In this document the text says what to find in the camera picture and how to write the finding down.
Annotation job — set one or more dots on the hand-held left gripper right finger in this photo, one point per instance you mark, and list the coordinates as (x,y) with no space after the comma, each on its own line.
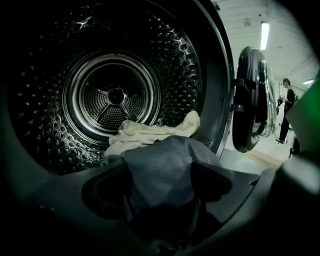
(240,200)

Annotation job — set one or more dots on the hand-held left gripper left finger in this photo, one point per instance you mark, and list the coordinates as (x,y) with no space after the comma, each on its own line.
(62,200)

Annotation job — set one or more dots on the dark blue garment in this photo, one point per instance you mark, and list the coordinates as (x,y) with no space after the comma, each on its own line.
(162,170)

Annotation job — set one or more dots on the cream clothes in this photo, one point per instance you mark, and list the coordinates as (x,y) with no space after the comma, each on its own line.
(140,137)

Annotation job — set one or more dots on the black washing machine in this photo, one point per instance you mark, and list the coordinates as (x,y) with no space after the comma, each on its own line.
(115,95)

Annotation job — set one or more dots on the round black glass door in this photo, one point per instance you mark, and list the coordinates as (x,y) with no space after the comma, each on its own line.
(250,100)

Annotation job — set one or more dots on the long ceiling light tube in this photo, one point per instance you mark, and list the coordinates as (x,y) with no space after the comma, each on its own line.
(309,82)
(264,35)

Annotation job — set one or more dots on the white ceiling smoke detector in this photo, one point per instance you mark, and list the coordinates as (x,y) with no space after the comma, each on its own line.
(247,22)

